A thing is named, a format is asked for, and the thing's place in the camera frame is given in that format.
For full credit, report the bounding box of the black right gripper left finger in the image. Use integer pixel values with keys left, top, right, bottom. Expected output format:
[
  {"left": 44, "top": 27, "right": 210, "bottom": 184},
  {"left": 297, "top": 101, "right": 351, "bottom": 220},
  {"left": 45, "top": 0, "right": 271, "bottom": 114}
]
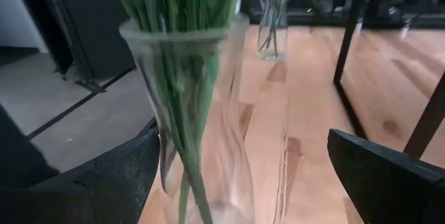
[{"left": 0, "top": 130, "right": 161, "bottom": 224}]

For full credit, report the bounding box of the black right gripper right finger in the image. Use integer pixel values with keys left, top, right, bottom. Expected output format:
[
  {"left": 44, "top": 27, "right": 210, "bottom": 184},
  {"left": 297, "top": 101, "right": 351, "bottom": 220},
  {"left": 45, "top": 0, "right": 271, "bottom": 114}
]
[{"left": 327, "top": 129, "right": 445, "bottom": 224}]

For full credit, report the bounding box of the clear glass vase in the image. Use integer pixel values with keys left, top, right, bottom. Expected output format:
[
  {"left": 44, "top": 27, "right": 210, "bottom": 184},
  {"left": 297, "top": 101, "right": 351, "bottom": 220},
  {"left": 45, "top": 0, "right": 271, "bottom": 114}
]
[
  {"left": 254, "top": 0, "right": 296, "bottom": 62},
  {"left": 118, "top": 14, "right": 292, "bottom": 224}
]

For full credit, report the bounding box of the purple artificial flower bunch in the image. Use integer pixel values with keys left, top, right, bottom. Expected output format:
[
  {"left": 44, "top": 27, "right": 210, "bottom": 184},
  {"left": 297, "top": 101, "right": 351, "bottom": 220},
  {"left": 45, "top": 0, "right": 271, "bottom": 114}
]
[{"left": 104, "top": 0, "right": 254, "bottom": 224}]

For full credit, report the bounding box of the black floor cabinet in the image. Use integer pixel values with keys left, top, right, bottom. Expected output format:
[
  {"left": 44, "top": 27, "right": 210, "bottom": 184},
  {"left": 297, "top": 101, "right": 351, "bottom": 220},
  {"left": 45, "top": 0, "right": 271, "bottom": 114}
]
[{"left": 10, "top": 0, "right": 137, "bottom": 95}]

